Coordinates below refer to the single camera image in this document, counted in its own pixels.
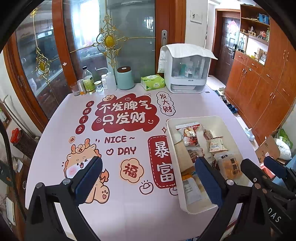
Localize white plastic bag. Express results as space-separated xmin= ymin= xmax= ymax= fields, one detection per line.
xmin=274 ymin=138 xmax=292 ymax=161

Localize wall switch panel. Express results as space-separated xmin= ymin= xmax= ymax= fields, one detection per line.
xmin=190 ymin=11 xmax=203 ymax=24

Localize printed pink table mat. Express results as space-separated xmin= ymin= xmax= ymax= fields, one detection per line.
xmin=25 ymin=85 xmax=258 ymax=240

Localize metal can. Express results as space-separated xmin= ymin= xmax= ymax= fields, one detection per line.
xmin=77 ymin=79 xmax=87 ymax=95

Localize white slippers pair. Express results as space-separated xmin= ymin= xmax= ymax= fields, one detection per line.
xmin=244 ymin=127 xmax=255 ymax=142

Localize wooden cabinet wall unit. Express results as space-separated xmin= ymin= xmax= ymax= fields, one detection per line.
xmin=225 ymin=4 xmax=295 ymax=144

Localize blue slippers pair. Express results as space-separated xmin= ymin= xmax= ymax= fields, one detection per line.
xmin=226 ymin=103 xmax=238 ymax=114

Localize egg yolk pastry packet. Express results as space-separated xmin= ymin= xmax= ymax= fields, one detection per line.
xmin=214 ymin=151 xmax=242 ymax=180

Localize black cable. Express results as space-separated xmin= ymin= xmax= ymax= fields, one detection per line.
xmin=0 ymin=120 xmax=27 ymax=220

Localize white squeeze bottle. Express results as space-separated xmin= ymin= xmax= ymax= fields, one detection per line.
xmin=106 ymin=59 xmax=117 ymax=91

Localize red white snack bag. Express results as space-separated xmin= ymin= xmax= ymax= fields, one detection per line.
xmin=176 ymin=122 xmax=200 ymax=147

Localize cardboard box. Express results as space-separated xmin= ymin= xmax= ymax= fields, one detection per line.
xmin=255 ymin=136 xmax=280 ymax=163

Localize clear bag brown pastries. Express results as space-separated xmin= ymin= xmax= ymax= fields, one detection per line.
xmin=186 ymin=146 xmax=205 ymax=163

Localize white plastic bin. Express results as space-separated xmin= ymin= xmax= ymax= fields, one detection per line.
xmin=166 ymin=115 xmax=256 ymax=214

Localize mint green canister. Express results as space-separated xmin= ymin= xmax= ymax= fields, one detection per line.
xmin=116 ymin=66 xmax=135 ymax=90

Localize clear bottle green label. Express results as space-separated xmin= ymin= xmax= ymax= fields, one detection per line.
xmin=82 ymin=66 xmax=95 ymax=94

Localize small glass jar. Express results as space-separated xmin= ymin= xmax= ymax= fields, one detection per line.
xmin=94 ymin=80 xmax=103 ymax=92

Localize white red striped packet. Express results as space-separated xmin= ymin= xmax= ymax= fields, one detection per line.
xmin=208 ymin=137 xmax=228 ymax=153

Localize white countertop appliance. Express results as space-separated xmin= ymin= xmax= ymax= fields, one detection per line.
xmin=158 ymin=43 xmax=217 ymax=93

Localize dark entrance door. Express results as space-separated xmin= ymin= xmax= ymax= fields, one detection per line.
xmin=213 ymin=10 xmax=240 ymax=84

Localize small white pill bottle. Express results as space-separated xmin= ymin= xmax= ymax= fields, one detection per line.
xmin=101 ymin=74 xmax=108 ymax=90

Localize clear white snack packet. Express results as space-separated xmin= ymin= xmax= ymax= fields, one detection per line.
xmin=182 ymin=172 xmax=202 ymax=205

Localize glass sliding door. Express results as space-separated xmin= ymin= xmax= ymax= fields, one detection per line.
xmin=3 ymin=1 xmax=186 ymax=132

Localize green tissue pack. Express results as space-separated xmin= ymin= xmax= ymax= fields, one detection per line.
xmin=140 ymin=74 xmax=165 ymax=91

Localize beige cracker packet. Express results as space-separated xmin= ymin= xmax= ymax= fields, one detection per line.
xmin=174 ymin=141 xmax=194 ymax=172

